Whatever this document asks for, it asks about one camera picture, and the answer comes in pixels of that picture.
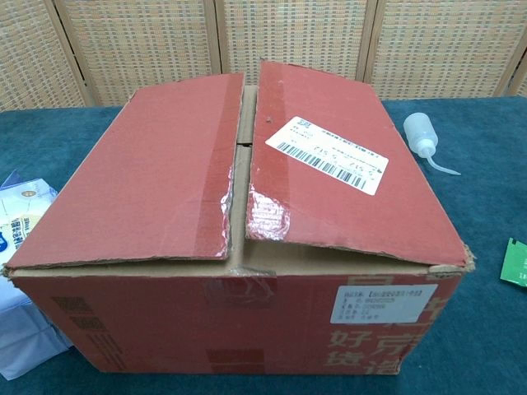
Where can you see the red taped cardboard box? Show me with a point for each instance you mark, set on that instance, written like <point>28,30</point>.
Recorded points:
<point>164,173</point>

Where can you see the white plastic squeeze bottle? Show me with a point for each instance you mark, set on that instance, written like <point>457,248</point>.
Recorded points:
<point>420,131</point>

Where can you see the woven wooden folding screen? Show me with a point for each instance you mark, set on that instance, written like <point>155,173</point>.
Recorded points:
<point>144,49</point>

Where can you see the blue table cloth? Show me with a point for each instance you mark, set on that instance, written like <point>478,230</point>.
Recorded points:
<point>473,205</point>

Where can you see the white blue tissue pack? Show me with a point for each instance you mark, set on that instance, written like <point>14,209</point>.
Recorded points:
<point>20,205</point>

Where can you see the green card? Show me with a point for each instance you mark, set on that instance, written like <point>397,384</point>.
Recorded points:
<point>516,263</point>

